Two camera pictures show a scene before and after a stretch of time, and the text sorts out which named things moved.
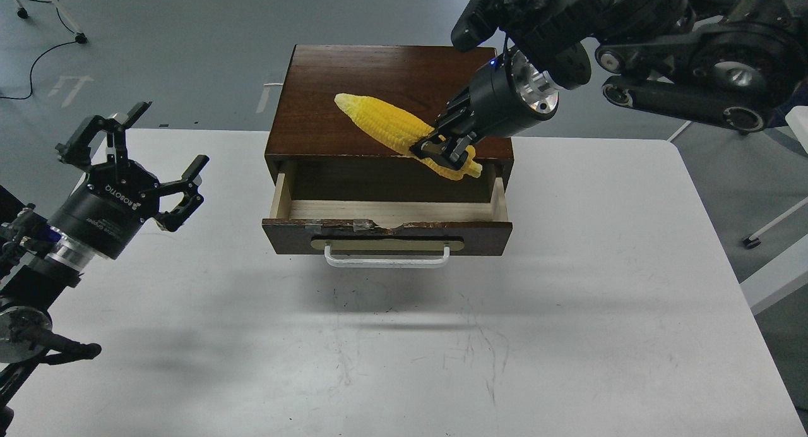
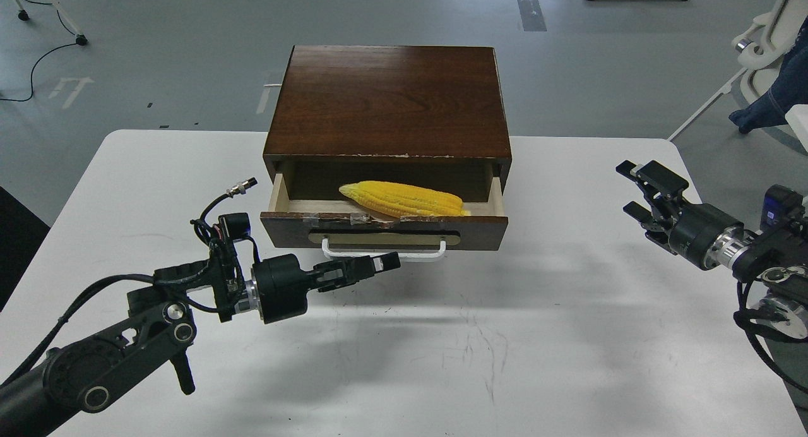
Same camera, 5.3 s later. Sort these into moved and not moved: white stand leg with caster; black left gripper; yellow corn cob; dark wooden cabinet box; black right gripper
Moved: yellow corn cob; black right gripper; black left gripper
Not moved: white stand leg with caster; dark wooden cabinet box
